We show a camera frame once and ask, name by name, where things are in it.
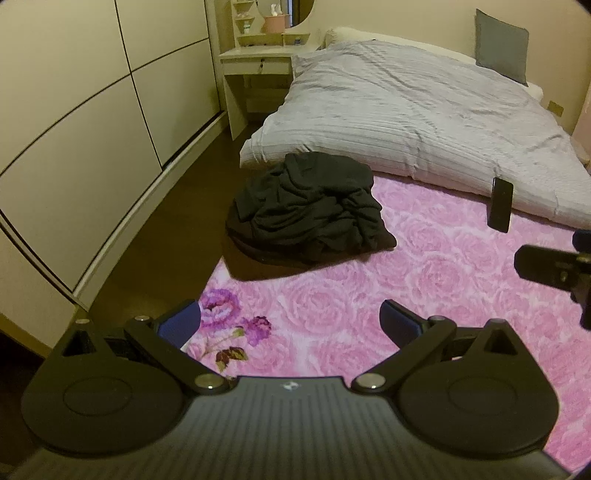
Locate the grey pillow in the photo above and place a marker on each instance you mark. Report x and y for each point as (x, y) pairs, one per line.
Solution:
(502, 46)

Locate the pink curtain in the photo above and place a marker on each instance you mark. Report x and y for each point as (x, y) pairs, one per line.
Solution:
(584, 134)

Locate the white pillow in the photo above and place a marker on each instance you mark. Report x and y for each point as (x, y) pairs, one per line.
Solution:
(341, 34)

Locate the pink tissue box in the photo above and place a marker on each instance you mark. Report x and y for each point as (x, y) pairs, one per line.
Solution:
(276, 23)

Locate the cream bedside table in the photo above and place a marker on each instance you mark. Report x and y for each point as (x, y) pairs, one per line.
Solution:
(258, 59)

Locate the cream wardrobe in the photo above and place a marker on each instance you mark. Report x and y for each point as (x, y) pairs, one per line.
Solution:
(69, 115)

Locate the pink floral blanket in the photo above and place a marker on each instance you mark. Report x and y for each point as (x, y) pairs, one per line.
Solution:
(369, 281)

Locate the wall outlet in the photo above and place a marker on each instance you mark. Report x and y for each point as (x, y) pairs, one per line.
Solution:
(555, 108)

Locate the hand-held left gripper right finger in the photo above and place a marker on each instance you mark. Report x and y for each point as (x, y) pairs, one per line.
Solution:
(396, 323)

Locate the grey striped duvet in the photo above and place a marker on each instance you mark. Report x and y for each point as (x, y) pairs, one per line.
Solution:
(392, 115)

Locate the round mirror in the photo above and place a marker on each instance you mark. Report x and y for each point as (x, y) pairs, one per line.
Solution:
(304, 11)

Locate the black phone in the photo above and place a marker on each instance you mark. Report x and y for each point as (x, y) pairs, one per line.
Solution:
(501, 205)

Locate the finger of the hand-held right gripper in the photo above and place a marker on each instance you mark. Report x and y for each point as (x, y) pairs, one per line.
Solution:
(540, 265)
(582, 240)

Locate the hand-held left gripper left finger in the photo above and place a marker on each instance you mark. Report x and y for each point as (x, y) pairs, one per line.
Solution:
(181, 322)

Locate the pile of black clothes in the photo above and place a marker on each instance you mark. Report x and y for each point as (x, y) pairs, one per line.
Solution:
(309, 207)

